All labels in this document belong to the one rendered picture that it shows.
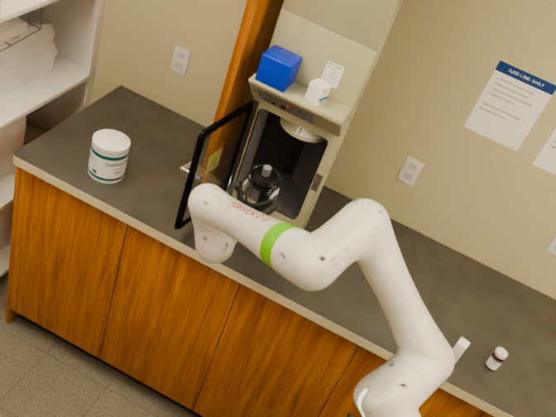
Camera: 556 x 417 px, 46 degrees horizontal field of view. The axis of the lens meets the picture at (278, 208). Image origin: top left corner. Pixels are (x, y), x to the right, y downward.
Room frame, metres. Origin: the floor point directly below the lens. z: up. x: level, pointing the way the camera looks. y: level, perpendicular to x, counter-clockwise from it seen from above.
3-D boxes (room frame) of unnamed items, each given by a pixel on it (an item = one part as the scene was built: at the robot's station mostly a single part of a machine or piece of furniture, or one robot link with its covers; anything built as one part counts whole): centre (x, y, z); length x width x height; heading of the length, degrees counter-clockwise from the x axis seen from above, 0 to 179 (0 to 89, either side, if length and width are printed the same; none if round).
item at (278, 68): (1.87, 0.15, 1.55); 0.10 x 0.10 x 0.09; 81
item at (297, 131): (2.01, 0.02, 1.34); 0.18 x 0.18 x 0.05
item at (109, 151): (1.85, 0.62, 1.01); 0.13 x 0.13 x 0.15
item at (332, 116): (1.86, 0.06, 1.46); 0.32 x 0.12 x 0.10; 81
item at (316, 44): (2.04, 0.03, 1.32); 0.32 x 0.25 x 0.77; 81
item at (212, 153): (1.78, 0.25, 1.19); 0.30 x 0.01 x 0.40; 163
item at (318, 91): (1.85, 0.01, 1.54); 0.05 x 0.05 x 0.06; 64
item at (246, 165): (2.04, 0.03, 1.19); 0.26 x 0.24 x 0.35; 81
